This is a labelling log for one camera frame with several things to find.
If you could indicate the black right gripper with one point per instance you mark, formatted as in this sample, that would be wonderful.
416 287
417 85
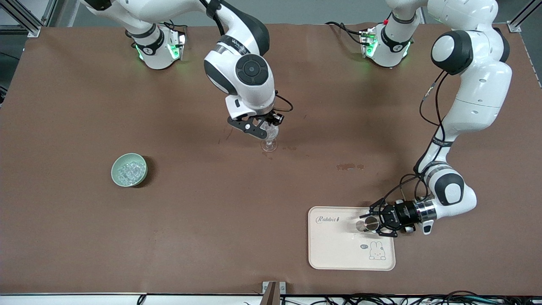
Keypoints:
274 117

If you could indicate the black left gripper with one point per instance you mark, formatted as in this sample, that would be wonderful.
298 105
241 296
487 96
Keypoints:
400 215

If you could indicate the steel double jigger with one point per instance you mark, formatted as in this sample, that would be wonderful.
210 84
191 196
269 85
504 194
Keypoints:
370 223

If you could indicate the clear ice cubes pile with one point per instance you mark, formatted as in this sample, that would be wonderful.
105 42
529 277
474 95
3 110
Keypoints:
130 171

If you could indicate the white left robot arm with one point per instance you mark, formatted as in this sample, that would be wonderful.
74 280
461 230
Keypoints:
478 97

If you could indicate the clear stemmed wine glass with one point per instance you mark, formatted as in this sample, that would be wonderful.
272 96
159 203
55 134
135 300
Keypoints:
273 135

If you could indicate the cream rabbit print tray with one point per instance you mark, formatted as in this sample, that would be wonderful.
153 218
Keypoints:
338 250

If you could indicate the brown table mat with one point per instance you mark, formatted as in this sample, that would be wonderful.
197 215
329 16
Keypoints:
211 220

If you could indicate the pale green ceramic bowl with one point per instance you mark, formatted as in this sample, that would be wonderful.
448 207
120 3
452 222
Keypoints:
116 178

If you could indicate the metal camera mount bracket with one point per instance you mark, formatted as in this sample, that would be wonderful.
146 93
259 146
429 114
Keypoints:
265 287

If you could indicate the aluminium frame profile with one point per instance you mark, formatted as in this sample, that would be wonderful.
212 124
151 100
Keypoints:
34 31
513 28

